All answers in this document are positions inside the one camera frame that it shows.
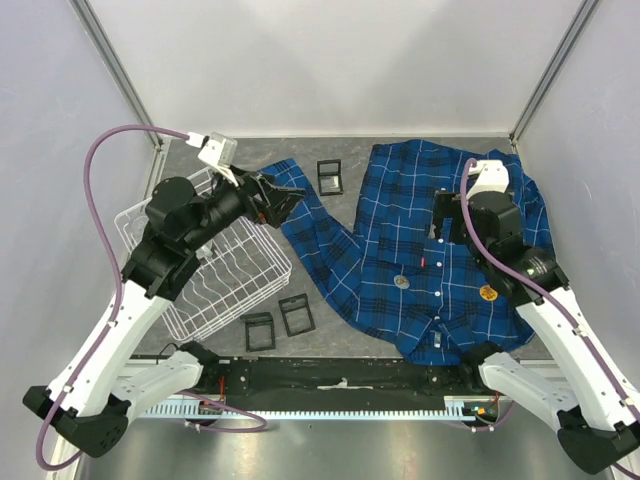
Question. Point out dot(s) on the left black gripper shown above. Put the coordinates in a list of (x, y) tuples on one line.
[(278, 201)]

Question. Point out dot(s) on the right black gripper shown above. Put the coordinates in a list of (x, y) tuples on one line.
[(448, 204)]

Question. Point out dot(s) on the blue plaid shirt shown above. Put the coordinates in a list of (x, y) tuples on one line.
[(441, 315)]

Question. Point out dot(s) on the light blue round brooch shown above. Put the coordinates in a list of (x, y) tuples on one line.
[(401, 282)]

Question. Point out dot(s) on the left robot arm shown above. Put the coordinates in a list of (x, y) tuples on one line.
[(86, 404)]

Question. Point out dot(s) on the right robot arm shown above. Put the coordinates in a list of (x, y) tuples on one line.
[(596, 417)]

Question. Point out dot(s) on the black frame at back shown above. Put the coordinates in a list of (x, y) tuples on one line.
[(329, 177)]

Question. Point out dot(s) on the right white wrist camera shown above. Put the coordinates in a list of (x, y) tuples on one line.
[(489, 176)]

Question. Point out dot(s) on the white wire dish rack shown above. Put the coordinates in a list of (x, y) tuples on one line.
[(239, 269)]

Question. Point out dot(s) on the black frame front middle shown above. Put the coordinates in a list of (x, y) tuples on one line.
[(296, 315)]

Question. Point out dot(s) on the black frame near rack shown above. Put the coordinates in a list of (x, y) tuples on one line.
[(259, 332)]

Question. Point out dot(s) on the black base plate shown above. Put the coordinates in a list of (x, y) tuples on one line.
[(243, 376)]

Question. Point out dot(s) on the right aluminium frame post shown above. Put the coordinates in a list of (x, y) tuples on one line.
[(583, 15)]

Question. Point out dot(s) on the aluminium frame post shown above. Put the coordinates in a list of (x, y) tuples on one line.
[(583, 15), (100, 39)]

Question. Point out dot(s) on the light blue cable duct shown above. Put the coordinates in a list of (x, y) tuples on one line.
[(449, 408)]

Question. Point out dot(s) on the left aluminium frame post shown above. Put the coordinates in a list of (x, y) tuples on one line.
[(100, 39)]

